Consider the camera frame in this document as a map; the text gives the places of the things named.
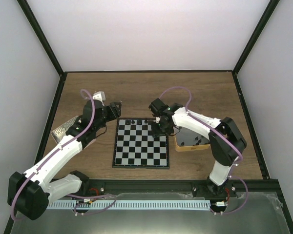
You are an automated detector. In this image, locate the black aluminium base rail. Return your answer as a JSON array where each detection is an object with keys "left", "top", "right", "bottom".
[{"left": 83, "top": 179, "right": 210, "bottom": 195}]

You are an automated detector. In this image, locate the black cage frame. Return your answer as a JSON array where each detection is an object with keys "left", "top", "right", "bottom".
[{"left": 3, "top": 0, "right": 293, "bottom": 234}]

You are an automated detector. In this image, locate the pink tin of white pieces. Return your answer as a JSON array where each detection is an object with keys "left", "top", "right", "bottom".
[{"left": 50, "top": 116, "right": 96, "bottom": 149}]

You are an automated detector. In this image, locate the light blue slotted cable duct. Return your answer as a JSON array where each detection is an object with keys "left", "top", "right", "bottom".
[{"left": 47, "top": 200, "right": 210, "bottom": 211}]

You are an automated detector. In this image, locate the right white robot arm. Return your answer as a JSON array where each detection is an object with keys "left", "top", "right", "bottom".
[{"left": 148, "top": 98, "right": 247, "bottom": 196}]

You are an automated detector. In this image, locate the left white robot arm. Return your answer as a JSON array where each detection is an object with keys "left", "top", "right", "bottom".
[{"left": 7, "top": 99, "right": 122, "bottom": 220}]

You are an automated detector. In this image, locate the black and white chessboard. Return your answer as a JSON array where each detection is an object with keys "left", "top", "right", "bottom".
[{"left": 112, "top": 118, "right": 169, "bottom": 169}]

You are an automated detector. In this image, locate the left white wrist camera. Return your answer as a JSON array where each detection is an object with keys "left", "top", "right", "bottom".
[{"left": 92, "top": 91, "right": 106, "bottom": 102}]

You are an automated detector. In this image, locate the yellow tin of black pieces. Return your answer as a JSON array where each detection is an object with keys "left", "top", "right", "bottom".
[{"left": 173, "top": 128, "right": 210, "bottom": 152}]

